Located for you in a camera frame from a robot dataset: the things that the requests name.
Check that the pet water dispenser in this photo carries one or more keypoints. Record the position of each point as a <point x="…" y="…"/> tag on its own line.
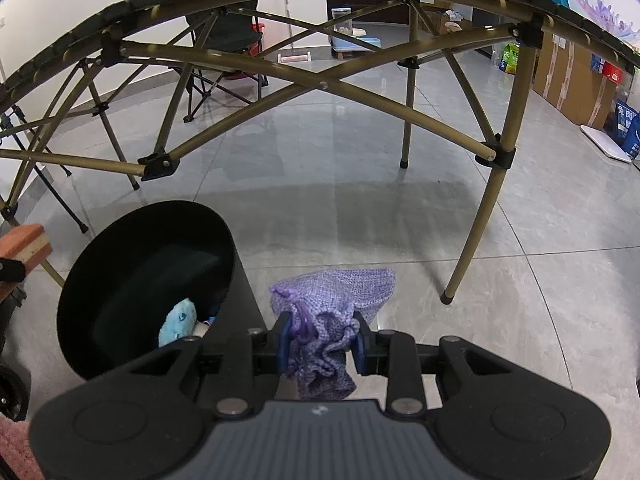
<point x="350" y="35"/>

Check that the tan slatted folding table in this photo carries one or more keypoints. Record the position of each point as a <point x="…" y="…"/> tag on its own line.
<point x="520" y="110"/>

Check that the pink fluffy rug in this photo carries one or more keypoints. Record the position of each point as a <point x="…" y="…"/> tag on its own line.
<point x="17" y="450"/>

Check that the black folding chair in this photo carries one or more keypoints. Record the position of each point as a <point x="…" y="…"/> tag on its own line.
<point x="220" y="20"/>

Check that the purple wall decoration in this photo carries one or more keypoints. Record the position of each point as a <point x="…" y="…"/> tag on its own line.
<point x="602" y="7"/>

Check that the white floor scale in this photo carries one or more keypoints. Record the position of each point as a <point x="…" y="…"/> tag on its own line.
<point x="605" y="144"/>

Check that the pink roller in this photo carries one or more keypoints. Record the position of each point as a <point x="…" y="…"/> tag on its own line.
<point x="294" y="57"/>

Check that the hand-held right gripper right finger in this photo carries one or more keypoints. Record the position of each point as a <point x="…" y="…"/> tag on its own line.
<point x="361" y="347"/>

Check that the blue printed bag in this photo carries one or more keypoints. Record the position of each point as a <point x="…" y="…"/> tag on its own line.
<point x="629" y="127"/>

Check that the light blue plush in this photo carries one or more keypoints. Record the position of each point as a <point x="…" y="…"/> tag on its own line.
<point x="177" y="322"/>

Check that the black round bin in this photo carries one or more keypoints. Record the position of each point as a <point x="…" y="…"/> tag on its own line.
<point x="130" y="280"/>

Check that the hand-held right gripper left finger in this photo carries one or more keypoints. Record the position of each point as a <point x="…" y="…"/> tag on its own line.
<point x="284" y="345"/>

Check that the large taped cardboard box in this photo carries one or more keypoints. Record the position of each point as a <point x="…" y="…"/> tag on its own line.
<point x="570" y="80"/>

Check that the green bag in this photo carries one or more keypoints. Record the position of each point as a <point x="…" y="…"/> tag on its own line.
<point x="510" y="57"/>

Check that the orange and yellow sponge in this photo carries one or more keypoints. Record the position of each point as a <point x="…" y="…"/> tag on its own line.
<point x="22" y="240"/>

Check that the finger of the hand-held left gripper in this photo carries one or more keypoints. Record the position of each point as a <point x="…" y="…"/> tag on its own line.
<point x="11" y="270"/>

